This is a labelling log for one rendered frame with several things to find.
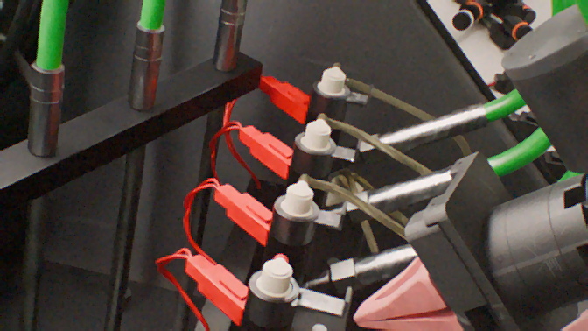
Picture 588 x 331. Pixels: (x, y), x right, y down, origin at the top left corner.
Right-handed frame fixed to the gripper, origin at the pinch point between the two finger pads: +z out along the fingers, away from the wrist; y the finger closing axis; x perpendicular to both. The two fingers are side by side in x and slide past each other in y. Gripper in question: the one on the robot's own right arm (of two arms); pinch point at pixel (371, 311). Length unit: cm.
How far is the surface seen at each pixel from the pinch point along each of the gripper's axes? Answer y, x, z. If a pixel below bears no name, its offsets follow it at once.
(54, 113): 17.8, -2.4, 13.3
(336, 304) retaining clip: 1.1, 0.0, 1.7
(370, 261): -0.1, -7.6, 3.6
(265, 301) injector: 3.7, 2.4, 3.8
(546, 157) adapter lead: -10.2, -42.8, 6.4
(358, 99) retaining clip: 6.2, -22.5, 7.1
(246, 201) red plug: 6.4, -8.3, 9.7
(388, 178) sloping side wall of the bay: -2.5, -30.3, 13.4
